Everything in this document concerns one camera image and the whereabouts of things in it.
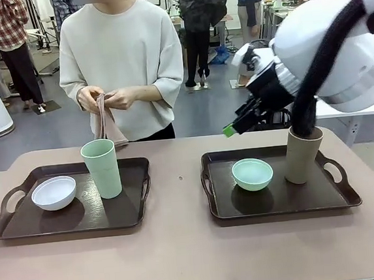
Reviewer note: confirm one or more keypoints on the person's left hand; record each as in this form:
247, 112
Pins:
121, 98

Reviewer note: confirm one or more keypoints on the bystander in dark clothes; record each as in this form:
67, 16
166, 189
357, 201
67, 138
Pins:
200, 14

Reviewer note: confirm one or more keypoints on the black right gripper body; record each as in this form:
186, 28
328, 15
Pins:
269, 88

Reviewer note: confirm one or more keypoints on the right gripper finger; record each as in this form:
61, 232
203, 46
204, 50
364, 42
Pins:
246, 107
242, 122

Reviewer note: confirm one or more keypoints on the pale green cup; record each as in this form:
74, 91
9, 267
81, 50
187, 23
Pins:
104, 173

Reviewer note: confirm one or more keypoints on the person in cream shirt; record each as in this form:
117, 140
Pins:
126, 47

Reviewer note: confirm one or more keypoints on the blue bag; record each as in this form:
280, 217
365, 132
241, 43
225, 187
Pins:
220, 55

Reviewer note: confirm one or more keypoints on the pale green bowl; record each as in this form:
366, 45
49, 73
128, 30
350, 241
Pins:
252, 177

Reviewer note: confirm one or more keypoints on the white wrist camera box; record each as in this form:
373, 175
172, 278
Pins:
243, 56

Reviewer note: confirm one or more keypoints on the white bowl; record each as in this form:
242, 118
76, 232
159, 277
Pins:
52, 194

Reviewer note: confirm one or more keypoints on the person's right hand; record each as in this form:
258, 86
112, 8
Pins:
88, 99

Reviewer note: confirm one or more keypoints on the bystander in blue plaid shirt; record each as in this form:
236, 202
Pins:
62, 8

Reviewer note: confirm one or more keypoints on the bystander in red plaid shirt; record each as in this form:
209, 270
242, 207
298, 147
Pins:
10, 31

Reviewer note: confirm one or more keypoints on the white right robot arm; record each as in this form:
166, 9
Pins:
330, 52

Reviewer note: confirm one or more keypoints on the brown cup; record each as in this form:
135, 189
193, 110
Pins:
302, 162

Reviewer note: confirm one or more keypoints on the dark brown tray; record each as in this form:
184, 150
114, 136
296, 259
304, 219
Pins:
293, 199
66, 222

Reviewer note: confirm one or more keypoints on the person's left forearm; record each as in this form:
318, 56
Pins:
148, 93

